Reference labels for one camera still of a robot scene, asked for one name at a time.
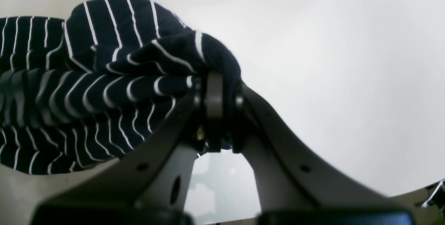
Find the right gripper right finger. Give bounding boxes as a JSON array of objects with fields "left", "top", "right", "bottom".
[{"left": 232, "top": 83, "right": 414, "bottom": 225}]

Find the navy white striped t-shirt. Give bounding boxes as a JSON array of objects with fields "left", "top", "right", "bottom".
[{"left": 0, "top": 0, "right": 241, "bottom": 175}]

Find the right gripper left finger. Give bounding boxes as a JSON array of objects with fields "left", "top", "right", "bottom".
[{"left": 31, "top": 73, "right": 223, "bottom": 225}]

